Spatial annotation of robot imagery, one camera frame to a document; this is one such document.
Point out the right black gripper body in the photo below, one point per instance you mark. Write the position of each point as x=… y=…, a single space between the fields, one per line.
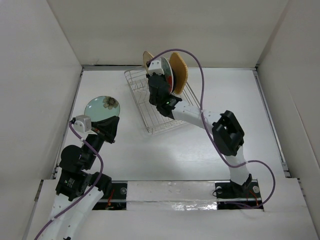
x=163 y=76

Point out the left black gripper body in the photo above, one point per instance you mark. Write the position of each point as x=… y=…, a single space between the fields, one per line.
x=107 y=134

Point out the red and teal plate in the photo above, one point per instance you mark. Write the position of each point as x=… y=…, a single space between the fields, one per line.
x=168 y=73

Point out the orange woven square plate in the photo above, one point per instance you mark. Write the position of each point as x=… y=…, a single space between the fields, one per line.
x=179 y=66

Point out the beige bird painted plate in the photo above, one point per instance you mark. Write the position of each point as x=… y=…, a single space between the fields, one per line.
x=146 y=56

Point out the small black plate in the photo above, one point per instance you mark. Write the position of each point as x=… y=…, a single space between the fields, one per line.
x=175 y=82

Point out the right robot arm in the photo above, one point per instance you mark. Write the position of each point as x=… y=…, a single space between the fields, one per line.
x=224 y=128

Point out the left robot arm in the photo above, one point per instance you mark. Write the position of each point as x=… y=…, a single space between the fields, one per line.
x=81 y=183

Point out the teal flower plate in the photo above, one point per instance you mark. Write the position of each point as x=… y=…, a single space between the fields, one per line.
x=101 y=108

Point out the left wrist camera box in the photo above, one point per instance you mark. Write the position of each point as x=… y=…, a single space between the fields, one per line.
x=82 y=124

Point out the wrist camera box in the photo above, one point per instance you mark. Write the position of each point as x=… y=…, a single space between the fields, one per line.
x=155 y=67
x=82 y=124

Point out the silver wire dish rack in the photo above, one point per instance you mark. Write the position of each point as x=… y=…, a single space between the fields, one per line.
x=153 y=121

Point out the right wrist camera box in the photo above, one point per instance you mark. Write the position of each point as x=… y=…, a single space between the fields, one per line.
x=155 y=67

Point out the metal base rail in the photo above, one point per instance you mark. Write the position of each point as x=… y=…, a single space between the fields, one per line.
x=179 y=196

